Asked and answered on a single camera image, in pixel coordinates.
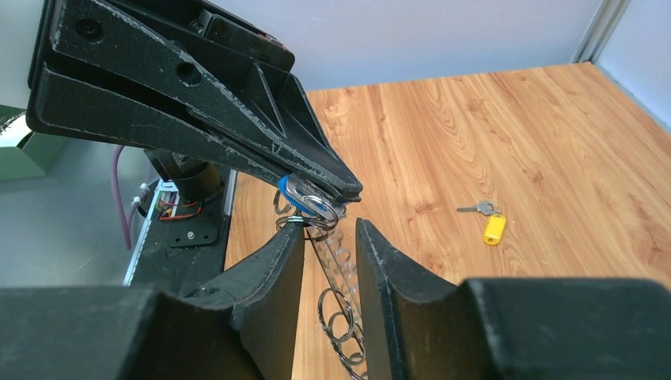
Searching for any yellow tagged key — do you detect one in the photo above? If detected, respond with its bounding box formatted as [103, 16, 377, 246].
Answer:
[456, 200, 506, 245]

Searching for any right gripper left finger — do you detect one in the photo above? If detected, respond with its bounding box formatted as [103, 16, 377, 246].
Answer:
[1, 223, 305, 379]

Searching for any green cardboard box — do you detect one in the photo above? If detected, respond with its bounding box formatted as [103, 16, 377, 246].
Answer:
[1, 104, 68, 181]

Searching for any metal key organizer ring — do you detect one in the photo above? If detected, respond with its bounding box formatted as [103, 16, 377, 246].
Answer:
[272, 188, 369, 380]

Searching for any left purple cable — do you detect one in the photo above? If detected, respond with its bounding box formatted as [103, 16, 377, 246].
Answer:
[110, 145, 150, 251]

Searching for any left aluminium frame post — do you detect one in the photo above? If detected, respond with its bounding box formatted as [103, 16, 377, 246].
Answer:
[571, 0, 631, 63]

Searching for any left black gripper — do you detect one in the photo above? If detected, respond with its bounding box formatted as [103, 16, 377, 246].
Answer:
[27, 1, 362, 202]

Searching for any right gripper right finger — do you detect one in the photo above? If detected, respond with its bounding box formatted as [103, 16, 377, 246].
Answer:
[355, 218, 670, 379]

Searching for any blue tagged key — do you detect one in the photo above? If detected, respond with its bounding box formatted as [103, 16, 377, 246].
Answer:
[278, 173, 347, 221]

